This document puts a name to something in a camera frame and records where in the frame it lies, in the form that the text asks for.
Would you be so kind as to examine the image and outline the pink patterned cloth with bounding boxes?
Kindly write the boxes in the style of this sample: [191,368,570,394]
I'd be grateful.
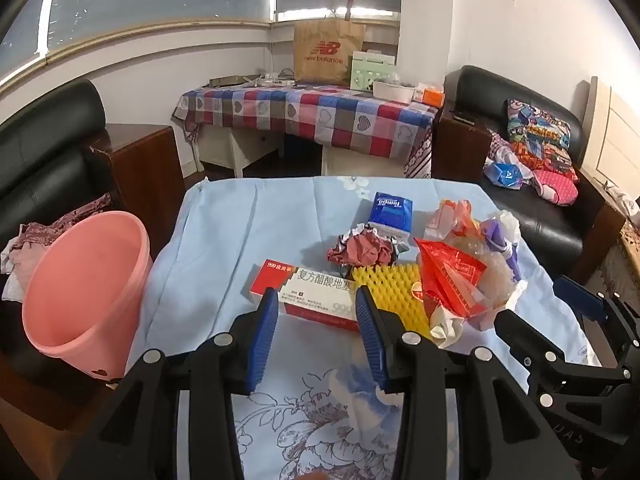
[530,167,581,207]

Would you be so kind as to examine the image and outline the purple white wrapper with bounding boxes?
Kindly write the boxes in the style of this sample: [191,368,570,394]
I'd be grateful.
[480,210,523,283]

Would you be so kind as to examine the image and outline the maroon patterned cloth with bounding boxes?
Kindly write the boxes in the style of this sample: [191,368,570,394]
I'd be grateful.
[0,192,113,301]

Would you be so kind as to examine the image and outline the crumpled red foil wrapper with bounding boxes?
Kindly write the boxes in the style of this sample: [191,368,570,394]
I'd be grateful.
[327,225,401,267]

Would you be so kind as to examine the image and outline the pink plastic bucket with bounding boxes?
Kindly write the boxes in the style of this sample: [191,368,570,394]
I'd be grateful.
[21,211,153,378]

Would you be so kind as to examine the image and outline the black leather sofa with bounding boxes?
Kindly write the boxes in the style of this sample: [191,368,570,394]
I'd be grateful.
[432,65,626,281]

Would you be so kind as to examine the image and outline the brown paper bag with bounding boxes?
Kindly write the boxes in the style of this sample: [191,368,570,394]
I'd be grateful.
[293,19,366,86]

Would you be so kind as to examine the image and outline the checkered tablecloth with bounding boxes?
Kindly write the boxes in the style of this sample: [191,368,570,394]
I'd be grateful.
[171,82,438,178]

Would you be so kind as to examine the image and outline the blue tissue pack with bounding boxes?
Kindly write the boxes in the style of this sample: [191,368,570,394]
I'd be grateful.
[367,191,415,241]

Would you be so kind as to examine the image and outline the blue plastic bag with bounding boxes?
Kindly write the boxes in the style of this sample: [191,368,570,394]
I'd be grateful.
[482,160,523,190]

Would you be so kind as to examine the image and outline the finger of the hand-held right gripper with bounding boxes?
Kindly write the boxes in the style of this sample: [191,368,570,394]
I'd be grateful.
[554,275,640,348]
[492,308,633,402]

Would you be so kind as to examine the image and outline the brown wooden side table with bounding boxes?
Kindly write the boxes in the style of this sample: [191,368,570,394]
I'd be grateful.
[92,124,187,261]

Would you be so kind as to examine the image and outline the white container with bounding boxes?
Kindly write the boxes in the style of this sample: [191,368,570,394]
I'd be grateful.
[372,80,416,101]

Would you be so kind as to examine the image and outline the red white medicine box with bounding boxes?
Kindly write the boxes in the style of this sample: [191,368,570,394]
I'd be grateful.
[241,259,362,332]

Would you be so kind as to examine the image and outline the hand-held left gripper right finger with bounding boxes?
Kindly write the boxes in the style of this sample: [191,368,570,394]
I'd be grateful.
[354,285,583,480]

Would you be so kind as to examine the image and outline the yellow foam net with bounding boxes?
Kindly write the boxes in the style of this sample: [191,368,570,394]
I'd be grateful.
[351,263,432,339]

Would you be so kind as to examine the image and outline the light wooden board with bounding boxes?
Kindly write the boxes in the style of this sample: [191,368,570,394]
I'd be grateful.
[582,76,640,196]

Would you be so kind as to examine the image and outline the light blue floral tablecloth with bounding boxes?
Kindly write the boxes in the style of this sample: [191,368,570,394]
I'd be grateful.
[122,176,603,480]

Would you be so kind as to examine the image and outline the black leather armchair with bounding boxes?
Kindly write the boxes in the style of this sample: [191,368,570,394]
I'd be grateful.
[0,79,113,281]

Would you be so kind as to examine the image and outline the green box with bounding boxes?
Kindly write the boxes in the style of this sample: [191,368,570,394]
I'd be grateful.
[350,50,397,92]

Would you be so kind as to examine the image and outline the red plastic bag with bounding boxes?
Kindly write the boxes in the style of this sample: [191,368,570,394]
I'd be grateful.
[415,238,493,318]

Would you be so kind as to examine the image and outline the white cables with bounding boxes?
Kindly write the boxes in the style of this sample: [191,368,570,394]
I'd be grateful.
[247,72,296,87]

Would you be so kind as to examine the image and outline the clear bubble wrap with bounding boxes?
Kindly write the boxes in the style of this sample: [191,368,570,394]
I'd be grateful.
[450,235,516,311]

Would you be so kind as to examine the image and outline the orange white plastic bag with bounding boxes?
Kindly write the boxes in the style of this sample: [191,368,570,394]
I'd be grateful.
[424,199,483,243]

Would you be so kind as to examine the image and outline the colourful printed pillow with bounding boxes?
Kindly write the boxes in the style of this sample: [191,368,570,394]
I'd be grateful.
[506,98,573,171]

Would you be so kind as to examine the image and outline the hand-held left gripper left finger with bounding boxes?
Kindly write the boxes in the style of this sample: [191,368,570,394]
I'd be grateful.
[57,287,281,480]

